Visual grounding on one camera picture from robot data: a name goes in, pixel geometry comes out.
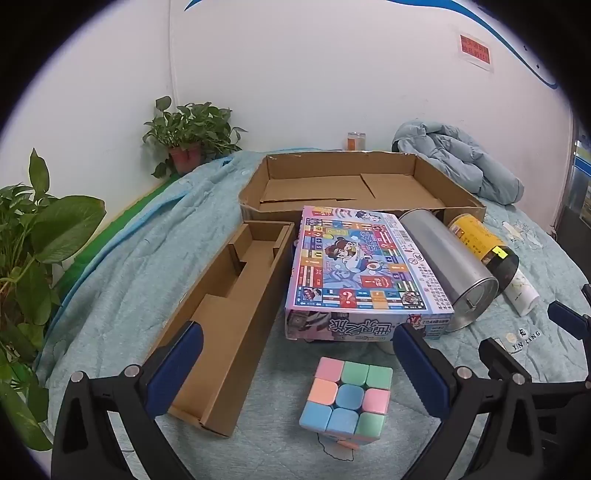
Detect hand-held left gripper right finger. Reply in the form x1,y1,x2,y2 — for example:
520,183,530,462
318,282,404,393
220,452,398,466
392,323,543,480

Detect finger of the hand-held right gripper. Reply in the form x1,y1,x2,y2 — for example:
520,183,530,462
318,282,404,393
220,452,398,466
479,338,532,384
547,300,591,334

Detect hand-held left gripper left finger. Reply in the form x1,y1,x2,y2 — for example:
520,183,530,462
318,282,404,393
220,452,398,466
51,320,204,480

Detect white spray bottle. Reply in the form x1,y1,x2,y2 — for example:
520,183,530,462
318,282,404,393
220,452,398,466
501,268,541,318

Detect narrow cardboard box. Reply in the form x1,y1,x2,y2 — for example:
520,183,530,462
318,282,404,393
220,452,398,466
152,220,296,438

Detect pastel puzzle cube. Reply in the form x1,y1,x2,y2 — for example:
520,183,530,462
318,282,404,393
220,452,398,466
299,356,394,450

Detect silver metal canister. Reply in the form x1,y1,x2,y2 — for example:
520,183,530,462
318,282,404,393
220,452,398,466
398,209,501,333

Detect yellow label jar black lid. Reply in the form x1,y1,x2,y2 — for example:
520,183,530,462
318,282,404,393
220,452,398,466
447,213,520,296

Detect colourful board game box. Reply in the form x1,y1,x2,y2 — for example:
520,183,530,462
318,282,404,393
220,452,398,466
284,205,455,342

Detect large shallow cardboard box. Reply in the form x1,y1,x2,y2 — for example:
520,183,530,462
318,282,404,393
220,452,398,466
239,150,488,227

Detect teal quilted blanket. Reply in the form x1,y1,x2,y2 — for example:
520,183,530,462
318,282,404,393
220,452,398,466
34,148,591,480

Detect green mat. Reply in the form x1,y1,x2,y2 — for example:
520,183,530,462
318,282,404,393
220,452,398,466
53,175,182,301

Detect large-leaf green plant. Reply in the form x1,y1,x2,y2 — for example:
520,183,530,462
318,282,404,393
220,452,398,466
0,148,107,452

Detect light blue puffer jacket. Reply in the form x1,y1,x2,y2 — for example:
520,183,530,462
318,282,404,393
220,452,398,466
392,121,525,205

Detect small potted green plant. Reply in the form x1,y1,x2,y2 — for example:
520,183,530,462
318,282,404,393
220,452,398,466
142,96,247,180

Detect dark glass door frame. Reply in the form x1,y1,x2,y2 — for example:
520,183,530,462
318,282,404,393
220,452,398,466
551,138,591,241

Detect red wall sign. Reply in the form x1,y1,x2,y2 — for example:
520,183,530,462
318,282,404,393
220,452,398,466
458,32,494,72

